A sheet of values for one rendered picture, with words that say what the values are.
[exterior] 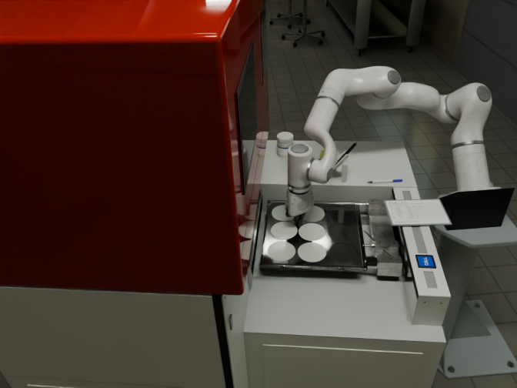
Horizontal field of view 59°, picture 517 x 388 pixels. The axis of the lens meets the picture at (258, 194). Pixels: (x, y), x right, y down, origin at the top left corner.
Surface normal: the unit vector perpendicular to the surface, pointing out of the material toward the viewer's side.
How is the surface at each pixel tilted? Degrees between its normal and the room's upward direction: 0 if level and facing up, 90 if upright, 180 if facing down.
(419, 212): 0
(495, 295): 0
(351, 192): 90
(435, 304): 90
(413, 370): 90
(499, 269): 0
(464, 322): 90
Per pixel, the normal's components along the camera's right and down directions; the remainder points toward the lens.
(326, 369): -0.09, 0.60
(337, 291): -0.04, -0.80
